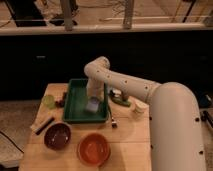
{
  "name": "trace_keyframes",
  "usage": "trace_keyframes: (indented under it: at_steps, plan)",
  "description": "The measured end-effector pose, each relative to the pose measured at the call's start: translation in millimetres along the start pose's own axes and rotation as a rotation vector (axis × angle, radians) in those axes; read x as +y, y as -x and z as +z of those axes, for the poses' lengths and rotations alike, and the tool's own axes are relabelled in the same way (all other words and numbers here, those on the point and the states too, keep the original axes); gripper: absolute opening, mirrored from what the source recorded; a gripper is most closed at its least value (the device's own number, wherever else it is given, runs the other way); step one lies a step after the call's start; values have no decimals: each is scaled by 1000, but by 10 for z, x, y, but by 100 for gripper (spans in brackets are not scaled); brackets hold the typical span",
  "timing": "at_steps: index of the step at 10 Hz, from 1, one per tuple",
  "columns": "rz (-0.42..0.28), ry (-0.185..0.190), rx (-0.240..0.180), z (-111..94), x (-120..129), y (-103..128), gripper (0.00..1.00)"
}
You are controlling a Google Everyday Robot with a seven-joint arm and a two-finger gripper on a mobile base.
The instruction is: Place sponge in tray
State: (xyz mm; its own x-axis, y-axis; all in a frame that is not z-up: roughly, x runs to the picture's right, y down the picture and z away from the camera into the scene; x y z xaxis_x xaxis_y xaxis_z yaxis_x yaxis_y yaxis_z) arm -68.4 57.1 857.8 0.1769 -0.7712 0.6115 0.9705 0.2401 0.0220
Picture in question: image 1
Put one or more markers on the dark purple bowl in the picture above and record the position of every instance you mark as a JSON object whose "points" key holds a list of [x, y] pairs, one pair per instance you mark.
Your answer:
{"points": [[57, 136]]}

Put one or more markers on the metal railing frame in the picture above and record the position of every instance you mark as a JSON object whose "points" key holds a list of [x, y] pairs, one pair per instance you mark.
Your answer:
{"points": [[34, 17]]}

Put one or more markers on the yellow-green cup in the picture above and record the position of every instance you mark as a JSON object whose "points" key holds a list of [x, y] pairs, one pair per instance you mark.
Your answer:
{"points": [[48, 101]]}

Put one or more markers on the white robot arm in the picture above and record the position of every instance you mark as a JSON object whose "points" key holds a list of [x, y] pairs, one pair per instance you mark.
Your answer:
{"points": [[175, 129]]}

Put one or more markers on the small black-white tool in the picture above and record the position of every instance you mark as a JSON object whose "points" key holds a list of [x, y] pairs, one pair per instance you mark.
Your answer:
{"points": [[113, 121]]}

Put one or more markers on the orange bowl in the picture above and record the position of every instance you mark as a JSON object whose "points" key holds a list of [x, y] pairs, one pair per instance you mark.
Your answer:
{"points": [[93, 150]]}

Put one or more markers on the green plastic tray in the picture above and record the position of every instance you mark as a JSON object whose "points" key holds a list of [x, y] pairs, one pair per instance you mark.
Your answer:
{"points": [[75, 111]]}

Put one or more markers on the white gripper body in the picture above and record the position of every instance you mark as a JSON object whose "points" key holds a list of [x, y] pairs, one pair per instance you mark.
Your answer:
{"points": [[95, 88]]}

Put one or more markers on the white cylindrical cup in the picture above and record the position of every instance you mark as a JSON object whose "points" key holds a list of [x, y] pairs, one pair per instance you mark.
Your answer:
{"points": [[139, 107]]}

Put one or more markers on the black rectangular bar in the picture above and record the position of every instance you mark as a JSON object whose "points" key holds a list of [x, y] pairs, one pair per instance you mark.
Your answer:
{"points": [[44, 125]]}

